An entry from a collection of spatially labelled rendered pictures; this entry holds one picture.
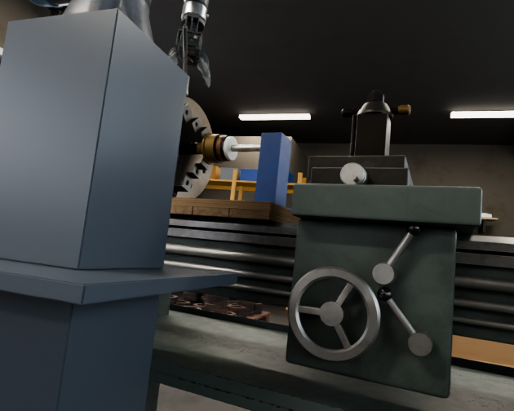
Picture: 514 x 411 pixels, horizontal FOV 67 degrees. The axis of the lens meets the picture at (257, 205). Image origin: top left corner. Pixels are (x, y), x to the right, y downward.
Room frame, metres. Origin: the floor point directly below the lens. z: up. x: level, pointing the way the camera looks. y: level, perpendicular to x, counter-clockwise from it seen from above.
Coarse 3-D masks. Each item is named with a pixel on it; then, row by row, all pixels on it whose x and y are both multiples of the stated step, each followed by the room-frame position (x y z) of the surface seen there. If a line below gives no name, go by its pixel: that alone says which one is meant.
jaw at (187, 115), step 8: (184, 104) 1.07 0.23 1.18; (184, 112) 1.07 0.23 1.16; (184, 120) 1.07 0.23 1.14; (192, 120) 1.09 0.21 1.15; (184, 128) 1.09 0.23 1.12; (192, 128) 1.08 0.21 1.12; (200, 128) 1.11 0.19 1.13; (184, 136) 1.11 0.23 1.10; (192, 136) 1.10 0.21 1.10; (200, 136) 1.09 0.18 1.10
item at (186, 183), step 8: (184, 160) 1.13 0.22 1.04; (192, 160) 1.12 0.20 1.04; (200, 160) 1.10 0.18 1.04; (176, 168) 1.13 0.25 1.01; (184, 168) 1.12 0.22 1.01; (192, 168) 1.11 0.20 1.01; (200, 168) 1.13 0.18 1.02; (176, 176) 1.12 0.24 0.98; (184, 176) 1.10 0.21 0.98; (192, 176) 1.13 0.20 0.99; (176, 184) 1.11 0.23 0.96; (184, 184) 1.11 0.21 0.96; (176, 192) 1.14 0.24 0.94
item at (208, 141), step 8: (208, 136) 1.10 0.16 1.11; (216, 136) 1.09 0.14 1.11; (224, 136) 1.08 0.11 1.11; (200, 144) 1.11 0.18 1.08; (208, 144) 1.08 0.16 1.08; (216, 144) 1.08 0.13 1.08; (200, 152) 1.12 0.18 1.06; (208, 152) 1.09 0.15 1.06; (216, 152) 1.09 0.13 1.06; (208, 160) 1.11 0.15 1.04; (216, 160) 1.10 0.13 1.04; (224, 160) 1.10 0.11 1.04
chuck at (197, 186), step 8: (192, 104) 1.16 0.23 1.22; (192, 112) 1.16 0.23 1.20; (200, 112) 1.20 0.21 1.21; (200, 120) 1.21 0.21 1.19; (208, 128) 1.25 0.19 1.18; (184, 144) 1.22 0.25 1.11; (184, 152) 1.22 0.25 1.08; (208, 168) 1.28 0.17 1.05; (200, 176) 1.24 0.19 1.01; (208, 176) 1.29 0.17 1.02; (192, 184) 1.21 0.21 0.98; (200, 184) 1.25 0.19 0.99; (184, 192) 1.18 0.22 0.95; (192, 192) 1.21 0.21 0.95; (200, 192) 1.25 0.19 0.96
